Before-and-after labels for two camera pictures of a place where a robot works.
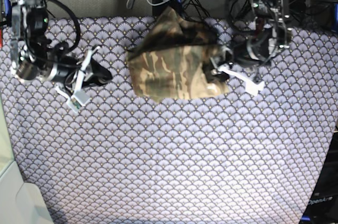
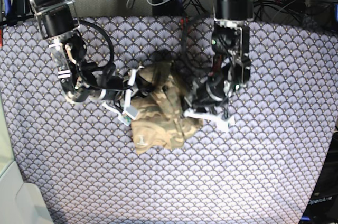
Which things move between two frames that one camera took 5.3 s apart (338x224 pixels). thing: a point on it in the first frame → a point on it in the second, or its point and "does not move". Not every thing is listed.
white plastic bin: (20, 203) does not move
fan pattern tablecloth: (233, 157) does not move
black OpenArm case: (322, 208) does not move
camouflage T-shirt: (168, 63) → (162, 120)
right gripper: (218, 56) → (207, 93)
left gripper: (73, 67) → (144, 87)
